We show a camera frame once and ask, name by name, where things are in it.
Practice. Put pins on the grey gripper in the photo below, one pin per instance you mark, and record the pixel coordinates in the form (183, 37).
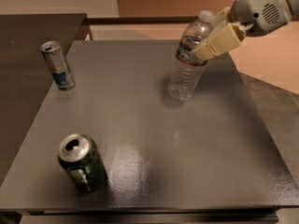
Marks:
(261, 10)

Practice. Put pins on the green soda can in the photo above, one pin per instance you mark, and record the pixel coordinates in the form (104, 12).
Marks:
(78, 155)

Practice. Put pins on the silver blue energy drink can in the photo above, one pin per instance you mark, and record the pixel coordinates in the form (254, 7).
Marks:
(53, 54)

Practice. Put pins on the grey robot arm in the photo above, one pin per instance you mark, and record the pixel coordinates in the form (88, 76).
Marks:
(244, 18)

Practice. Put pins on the clear plastic water bottle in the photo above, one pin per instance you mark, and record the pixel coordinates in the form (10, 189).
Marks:
(188, 70)

